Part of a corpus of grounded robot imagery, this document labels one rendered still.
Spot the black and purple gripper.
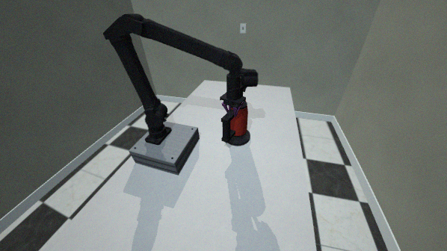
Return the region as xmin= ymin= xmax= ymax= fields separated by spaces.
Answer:
xmin=220 ymin=87 xmax=246 ymax=117

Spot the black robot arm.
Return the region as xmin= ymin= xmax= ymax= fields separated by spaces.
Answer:
xmin=103 ymin=13 xmax=258 ymax=145

